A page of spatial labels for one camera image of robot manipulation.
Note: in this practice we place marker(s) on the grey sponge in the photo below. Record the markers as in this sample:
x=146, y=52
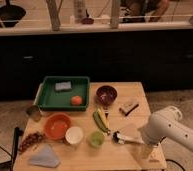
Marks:
x=63, y=86

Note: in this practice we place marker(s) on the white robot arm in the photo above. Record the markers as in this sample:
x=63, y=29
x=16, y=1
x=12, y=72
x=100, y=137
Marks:
x=166, y=123

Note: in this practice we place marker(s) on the yellow corn toy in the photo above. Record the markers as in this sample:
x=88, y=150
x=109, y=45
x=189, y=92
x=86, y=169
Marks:
x=103, y=118

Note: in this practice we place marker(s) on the white small bowl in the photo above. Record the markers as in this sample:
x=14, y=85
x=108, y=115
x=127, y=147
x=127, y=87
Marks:
x=74, y=135

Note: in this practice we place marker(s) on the dark purple bowl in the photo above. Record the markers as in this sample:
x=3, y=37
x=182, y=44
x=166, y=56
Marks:
x=106, y=95

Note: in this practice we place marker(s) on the light blue cloth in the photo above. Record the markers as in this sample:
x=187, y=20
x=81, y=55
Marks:
x=45, y=157

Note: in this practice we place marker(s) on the wooden block brush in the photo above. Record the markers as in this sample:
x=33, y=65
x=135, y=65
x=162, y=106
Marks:
x=128, y=107

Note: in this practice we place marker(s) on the green cup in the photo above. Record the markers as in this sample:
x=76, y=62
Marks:
x=96, y=139

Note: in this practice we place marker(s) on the metal cup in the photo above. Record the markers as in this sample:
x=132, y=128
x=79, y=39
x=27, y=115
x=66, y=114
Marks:
x=34, y=113

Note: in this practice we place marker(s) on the white dish brush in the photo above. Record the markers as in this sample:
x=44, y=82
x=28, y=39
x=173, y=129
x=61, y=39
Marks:
x=122, y=139

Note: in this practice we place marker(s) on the orange tomato toy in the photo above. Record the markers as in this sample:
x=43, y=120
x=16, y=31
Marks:
x=76, y=100

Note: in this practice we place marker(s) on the green plastic tray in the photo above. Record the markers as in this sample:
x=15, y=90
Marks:
x=49, y=98

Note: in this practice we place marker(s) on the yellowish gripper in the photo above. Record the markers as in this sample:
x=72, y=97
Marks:
x=145, y=150

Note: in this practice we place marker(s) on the red bowl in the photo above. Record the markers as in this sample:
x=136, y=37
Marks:
x=56, y=126

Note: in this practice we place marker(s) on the red grape bunch toy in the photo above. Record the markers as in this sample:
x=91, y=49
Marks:
x=30, y=140

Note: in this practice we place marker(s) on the seated person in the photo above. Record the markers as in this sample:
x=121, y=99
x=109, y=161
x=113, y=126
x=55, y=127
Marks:
x=139, y=8

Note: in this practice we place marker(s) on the black wok pan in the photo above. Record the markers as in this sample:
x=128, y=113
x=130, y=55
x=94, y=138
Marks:
x=11, y=14

